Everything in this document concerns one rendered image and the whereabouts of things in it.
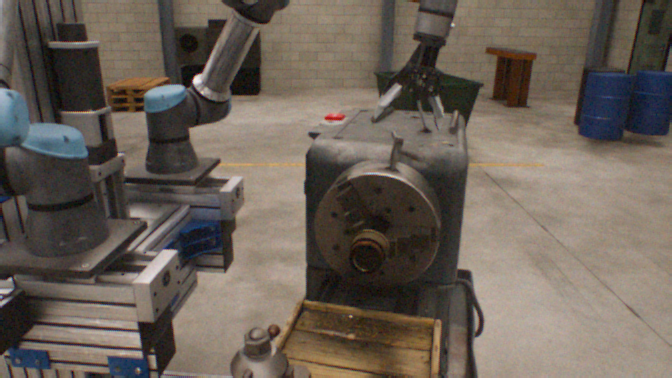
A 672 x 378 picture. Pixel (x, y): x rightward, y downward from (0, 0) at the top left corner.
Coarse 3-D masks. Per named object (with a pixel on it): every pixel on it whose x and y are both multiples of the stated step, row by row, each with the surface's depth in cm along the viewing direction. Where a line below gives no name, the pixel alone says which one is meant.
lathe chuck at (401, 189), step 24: (360, 168) 120; (384, 168) 117; (336, 192) 117; (360, 192) 116; (384, 192) 115; (408, 192) 113; (432, 192) 121; (336, 216) 120; (384, 216) 117; (408, 216) 115; (432, 216) 114; (336, 240) 122; (336, 264) 124; (384, 264) 121; (408, 264) 119
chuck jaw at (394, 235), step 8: (392, 232) 114; (400, 232) 114; (408, 232) 113; (416, 232) 113; (424, 232) 113; (432, 232) 115; (392, 240) 110; (400, 240) 111; (408, 240) 111; (416, 240) 112; (424, 240) 112; (432, 240) 116; (392, 248) 110; (400, 248) 112; (408, 248) 111; (416, 248) 113; (424, 248) 113
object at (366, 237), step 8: (360, 232) 110; (368, 232) 109; (376, 232) 109; (352, 240) 111; (360, 240) 107; (368, 240) 107; (376, 240) 107; (384, 240) 109; (352, 248) 106; (360, 248) 105; (368, 248) 104; (376, 248) 105; (384, 248) 107; (352, 256) 106; (360, 256) 112; (368, 256) 112; (376, 256) 105; (384, 256) 107; (352, 264) 107; (360, 264) 110; (368, 264) 110; (376, 264) 105; (360, 272) 107; (368, 272) 106
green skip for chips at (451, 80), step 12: (384, 72) 666; (384, 84) 638; (444, 84) 554; (456, 84) 557; (468, 84) 561; (480, 84) 565; (408, 96) 564; (420, 96) 557; (444, 96) 565; (456, 96) 569; (468, 96) 573; (384, 108) 658; (396, 108) 612; (408, 108) 571; (444, 108) 574; (456, 108) 578; (468, 108) 582; (468, 120) 591
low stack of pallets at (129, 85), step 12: (120, 84) 811; (132, 84) 814; (144, 84) 824; (156, 84) 821; (168, 84) 902; (108, 96) 796; (120, 96) 797; (132, 96) 800; (120, 108) 833; (132, 108) 806
